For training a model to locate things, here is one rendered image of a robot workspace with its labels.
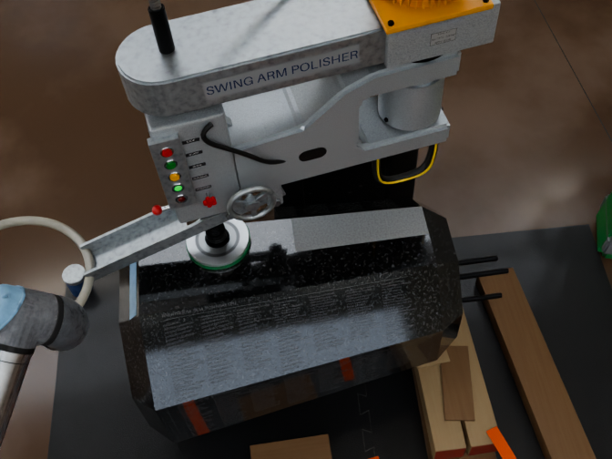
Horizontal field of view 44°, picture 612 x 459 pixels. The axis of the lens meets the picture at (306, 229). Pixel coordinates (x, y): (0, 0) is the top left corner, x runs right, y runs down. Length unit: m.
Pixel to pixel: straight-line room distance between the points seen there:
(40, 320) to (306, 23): 0.95
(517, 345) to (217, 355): 1.30
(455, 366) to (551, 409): 0.41
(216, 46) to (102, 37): 2.78
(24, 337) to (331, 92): 1.00
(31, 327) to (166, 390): 0.94
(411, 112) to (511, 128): 1.82
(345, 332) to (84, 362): 1.31
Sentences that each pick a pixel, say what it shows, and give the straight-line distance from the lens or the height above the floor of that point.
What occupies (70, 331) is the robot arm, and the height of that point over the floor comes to 1.46.
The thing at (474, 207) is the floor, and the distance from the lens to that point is 3.69.
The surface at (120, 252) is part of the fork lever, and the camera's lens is 2.55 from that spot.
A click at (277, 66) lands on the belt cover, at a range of 1.92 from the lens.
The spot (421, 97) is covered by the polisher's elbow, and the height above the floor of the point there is 1.37.
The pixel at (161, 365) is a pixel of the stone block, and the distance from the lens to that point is 2.57.
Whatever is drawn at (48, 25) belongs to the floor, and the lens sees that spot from 4.88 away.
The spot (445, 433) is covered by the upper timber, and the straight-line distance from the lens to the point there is 2.94.
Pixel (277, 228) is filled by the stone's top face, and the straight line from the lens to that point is 2.62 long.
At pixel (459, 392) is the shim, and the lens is 2.99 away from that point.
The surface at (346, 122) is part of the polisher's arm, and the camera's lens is 2.16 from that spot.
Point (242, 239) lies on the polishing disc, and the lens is 2.58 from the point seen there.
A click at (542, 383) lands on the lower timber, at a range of 3.20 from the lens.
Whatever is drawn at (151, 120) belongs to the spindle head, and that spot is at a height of 1.52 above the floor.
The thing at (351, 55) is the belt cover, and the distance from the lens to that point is 1.97.
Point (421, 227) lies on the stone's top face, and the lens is 2.62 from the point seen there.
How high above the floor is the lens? 2.96
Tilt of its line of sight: 56 degrees down
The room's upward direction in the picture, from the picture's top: 5 degrees counter-clockwise
